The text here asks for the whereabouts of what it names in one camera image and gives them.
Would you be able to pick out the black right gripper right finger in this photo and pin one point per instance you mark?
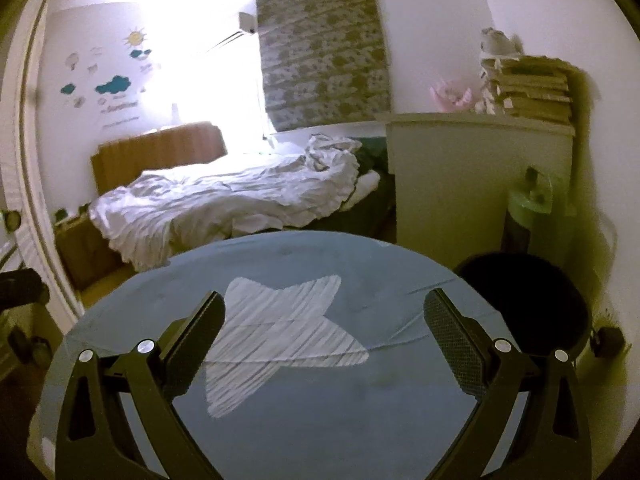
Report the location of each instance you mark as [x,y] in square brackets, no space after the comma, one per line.
[528,422]

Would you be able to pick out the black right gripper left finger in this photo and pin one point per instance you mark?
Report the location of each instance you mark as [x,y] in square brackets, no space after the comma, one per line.
[94,439]

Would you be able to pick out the black trash bin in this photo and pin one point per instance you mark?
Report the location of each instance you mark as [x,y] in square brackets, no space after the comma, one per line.
[541,306]

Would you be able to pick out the wooden bedside table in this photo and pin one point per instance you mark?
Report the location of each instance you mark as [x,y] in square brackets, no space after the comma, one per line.
[84,251]

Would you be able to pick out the white radiator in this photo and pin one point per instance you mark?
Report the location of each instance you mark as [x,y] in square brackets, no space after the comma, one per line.
[20,171]

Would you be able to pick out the white rumpled duvet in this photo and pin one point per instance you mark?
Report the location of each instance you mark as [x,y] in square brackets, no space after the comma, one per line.
[166,212]

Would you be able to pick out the brown wooden headboard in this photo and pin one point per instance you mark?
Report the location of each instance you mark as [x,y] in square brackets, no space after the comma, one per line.
[119,162]

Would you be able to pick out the green air purifier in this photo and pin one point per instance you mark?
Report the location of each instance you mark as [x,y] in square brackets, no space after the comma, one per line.
[540,218]

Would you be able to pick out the white cabinet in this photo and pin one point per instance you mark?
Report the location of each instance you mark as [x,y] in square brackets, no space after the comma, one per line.
[453,173]

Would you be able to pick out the stack of books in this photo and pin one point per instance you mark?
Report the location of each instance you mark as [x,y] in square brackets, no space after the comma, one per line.
[532,87]

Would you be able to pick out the pink plush toy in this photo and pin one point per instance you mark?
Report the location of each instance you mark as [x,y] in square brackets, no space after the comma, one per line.
[450,96]

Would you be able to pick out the patterned roman blind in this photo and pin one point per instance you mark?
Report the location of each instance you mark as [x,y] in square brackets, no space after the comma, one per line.
[323,62]

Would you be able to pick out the grey plush toy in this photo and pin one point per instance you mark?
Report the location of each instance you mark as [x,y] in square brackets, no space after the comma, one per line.
[493,42]

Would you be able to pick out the cloud and sun wall stickers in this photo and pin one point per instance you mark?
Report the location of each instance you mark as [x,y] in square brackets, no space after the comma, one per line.
[108,82]

